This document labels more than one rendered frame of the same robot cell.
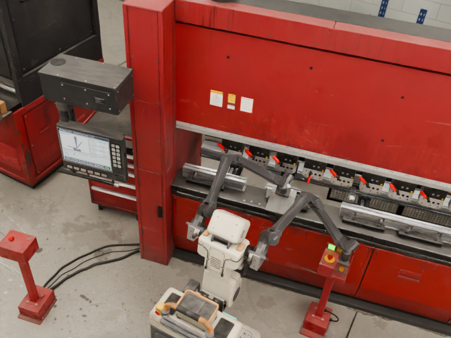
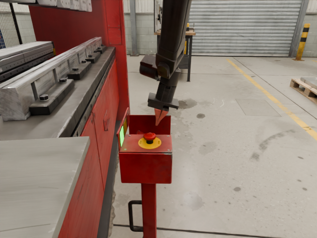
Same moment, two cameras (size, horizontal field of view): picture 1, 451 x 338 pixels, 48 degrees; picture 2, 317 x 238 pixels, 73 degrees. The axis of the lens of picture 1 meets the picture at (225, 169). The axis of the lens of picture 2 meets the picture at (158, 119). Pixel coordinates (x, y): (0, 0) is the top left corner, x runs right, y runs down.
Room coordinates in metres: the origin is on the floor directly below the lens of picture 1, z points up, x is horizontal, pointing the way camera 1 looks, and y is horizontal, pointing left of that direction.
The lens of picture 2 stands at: (2.48, -0.23, 1.13)
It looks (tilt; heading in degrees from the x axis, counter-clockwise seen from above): 25 degrees down; 250
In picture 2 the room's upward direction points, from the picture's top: straight up
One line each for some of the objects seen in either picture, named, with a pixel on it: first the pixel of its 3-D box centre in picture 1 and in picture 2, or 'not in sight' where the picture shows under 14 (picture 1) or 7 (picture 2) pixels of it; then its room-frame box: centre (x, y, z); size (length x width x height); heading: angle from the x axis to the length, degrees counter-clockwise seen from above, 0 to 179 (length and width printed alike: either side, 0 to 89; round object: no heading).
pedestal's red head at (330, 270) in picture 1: (335, 263); (147, 142); (2.30, -0.82, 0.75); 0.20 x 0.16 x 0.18; 69
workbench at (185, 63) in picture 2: not in sight; (175, 37); (0.42, -4.80, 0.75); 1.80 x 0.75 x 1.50; 65
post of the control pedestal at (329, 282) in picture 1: (325, 293); (149, 217); (2.30, -0.82, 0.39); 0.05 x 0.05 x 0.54; 69
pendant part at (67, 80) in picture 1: (92, 127); not in sight; (2.62, 0.88, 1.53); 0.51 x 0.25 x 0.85; 77
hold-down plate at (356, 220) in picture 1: (363, 223); (55, 94); (2.57, -1.03, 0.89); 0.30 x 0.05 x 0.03; 76
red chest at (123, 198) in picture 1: (124, 162); not in sight; (3.47, 0.92, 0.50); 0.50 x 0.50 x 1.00; 76
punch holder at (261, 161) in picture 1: (260, 153); not in sight; (2.83, -0.23, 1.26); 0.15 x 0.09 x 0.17; 76
